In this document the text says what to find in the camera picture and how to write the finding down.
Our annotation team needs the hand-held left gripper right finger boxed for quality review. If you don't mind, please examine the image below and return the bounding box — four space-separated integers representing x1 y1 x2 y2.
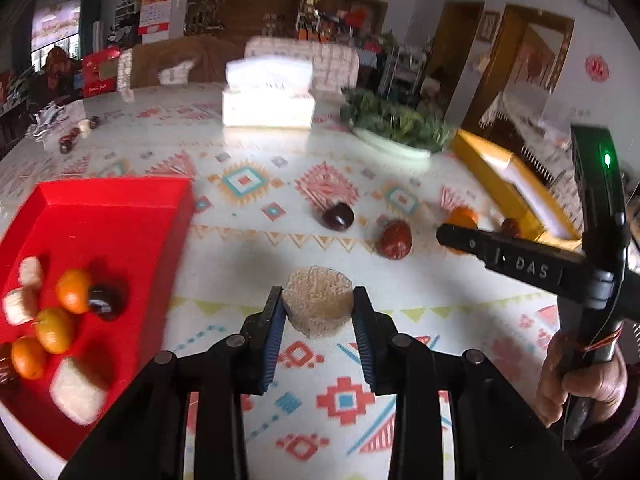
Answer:
351 286 584 480

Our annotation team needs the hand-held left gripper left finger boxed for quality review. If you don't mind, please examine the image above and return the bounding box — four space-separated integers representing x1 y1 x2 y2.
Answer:
59 286 288 480

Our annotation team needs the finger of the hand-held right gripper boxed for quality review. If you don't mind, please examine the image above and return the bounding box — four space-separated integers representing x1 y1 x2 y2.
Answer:
435 223 602 307

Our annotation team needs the beige round food chunk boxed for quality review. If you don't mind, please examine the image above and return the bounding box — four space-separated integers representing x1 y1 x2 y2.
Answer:
280 265 355 339

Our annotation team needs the large orange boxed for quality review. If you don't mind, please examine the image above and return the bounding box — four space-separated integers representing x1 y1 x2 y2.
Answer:
446 206 479 255

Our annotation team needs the dark brown chestnut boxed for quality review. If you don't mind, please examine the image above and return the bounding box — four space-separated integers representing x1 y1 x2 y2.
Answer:
322 201 356 233
88 284 126 323

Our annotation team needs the red plastic tray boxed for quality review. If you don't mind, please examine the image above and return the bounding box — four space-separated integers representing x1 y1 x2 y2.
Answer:
0 177 196 462

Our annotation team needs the small mandarin orange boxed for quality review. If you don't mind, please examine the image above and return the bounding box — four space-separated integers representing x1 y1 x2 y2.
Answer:
34 307 76 355
55 268 95 315
10 336 51 381

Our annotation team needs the pale food chunk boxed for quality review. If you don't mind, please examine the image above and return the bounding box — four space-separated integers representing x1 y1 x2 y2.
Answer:
18 256 45 291
49 356 108 426
2 287 40 326

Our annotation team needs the person's right forearm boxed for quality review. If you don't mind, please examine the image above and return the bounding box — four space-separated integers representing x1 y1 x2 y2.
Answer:
565 407 640 480

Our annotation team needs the person's right hand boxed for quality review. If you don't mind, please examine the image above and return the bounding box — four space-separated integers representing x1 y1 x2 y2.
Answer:
537 331 629 429

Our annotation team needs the patterned tablecloth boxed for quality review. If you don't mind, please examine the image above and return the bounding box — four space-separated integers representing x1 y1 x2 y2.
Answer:
0 82 583 480

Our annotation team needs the yellow taped cardboard box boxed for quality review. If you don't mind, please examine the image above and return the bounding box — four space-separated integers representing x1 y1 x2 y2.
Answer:
451 128 582 244

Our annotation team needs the large red jujube date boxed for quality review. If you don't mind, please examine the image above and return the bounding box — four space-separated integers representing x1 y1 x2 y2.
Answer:
376 219 413 261

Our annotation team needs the side table with fringed cloth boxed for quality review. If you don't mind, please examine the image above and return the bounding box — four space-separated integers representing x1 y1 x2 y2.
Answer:
479 82 572 153

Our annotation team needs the pale green oval plate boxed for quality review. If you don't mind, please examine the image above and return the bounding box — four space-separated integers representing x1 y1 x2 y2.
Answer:
352 125 434 159

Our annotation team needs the bowl of green vegetables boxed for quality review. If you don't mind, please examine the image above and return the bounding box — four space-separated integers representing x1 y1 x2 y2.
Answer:
339 89 454 154

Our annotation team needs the metal storage rack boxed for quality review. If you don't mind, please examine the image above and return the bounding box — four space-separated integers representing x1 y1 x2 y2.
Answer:
384 44 432 97

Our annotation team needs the white tissue box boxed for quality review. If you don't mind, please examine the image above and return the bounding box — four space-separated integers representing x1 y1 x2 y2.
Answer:
221 57 317 129

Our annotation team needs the chair with patterned cover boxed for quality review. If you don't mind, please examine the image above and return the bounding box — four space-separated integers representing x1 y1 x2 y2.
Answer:
244 35 361 94

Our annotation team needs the brown sofa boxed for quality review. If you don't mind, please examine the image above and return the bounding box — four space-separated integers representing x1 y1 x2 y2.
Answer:
129 35 247 87

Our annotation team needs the white plastic bag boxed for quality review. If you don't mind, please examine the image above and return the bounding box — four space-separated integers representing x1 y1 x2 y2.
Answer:
27 101 87 142

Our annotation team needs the red cardboard box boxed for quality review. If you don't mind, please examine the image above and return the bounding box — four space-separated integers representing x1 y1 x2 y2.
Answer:
81 48 121 97

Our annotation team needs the red paper wall decoration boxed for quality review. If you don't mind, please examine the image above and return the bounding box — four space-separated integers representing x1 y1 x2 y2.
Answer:
584 54 611 82

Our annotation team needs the red wall calendar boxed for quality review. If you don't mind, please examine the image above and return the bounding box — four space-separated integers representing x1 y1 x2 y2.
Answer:
138 0 179 44

